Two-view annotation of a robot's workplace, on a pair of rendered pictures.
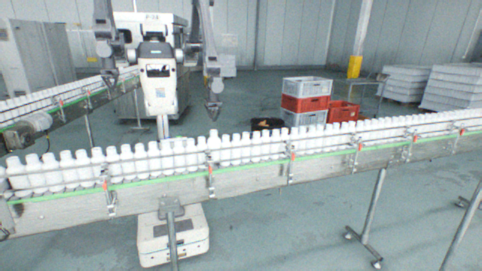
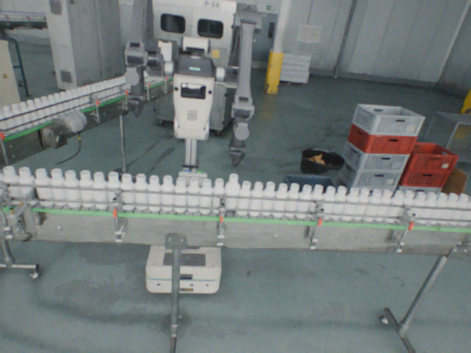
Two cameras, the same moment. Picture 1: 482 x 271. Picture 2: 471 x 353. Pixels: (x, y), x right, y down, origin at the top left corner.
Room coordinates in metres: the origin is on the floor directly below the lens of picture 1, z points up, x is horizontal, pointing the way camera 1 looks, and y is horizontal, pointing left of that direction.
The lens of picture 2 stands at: (-0.04, -0.14, 1.83)
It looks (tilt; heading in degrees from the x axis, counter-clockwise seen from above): 28 degrees down; 12
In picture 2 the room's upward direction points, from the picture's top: 7 degrees clockwise
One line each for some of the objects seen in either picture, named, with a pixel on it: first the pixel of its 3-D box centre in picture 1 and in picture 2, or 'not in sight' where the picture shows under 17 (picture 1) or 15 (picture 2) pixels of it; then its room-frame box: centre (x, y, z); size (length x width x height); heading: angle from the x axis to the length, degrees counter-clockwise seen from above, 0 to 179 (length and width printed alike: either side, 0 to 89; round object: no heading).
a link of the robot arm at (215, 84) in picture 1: (215, 77); (242, 120); (1.11, 0.10, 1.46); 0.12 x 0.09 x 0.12; 19
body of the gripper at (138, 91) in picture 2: (108, 64); (137, 88); (1.13, 0.58, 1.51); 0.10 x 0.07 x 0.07; 20
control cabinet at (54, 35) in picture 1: (54, 62); (102, 42); (6.49, 4.73, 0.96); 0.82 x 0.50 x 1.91; 2
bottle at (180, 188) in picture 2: (166, 157); (180, 195); (1.05, 0.33, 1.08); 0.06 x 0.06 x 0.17
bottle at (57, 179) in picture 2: (37, 173); (59, 187); (0.88, 0.83, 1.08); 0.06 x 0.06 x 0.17
